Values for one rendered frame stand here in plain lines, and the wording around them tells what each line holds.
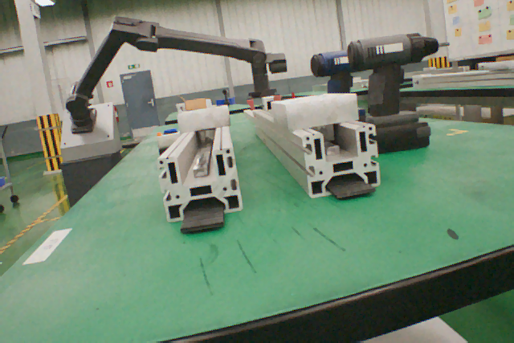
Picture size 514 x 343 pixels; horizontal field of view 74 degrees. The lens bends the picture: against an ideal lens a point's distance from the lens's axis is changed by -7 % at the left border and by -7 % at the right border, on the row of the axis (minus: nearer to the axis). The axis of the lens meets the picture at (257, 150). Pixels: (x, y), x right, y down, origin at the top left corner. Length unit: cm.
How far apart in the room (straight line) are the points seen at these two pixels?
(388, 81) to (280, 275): 50
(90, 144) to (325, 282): 128
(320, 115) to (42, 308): 42
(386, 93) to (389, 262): 46
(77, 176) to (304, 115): 111
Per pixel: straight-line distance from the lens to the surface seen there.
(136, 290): 34
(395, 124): 73
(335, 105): 56
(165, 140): 112
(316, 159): 49
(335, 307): 28
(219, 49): 124
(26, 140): 1338
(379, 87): 73
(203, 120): 78
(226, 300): 29
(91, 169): 149
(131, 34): 121
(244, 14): 1280
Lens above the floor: 93
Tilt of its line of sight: 9 degrees down
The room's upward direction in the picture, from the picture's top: 9 degrees counter-clockwise
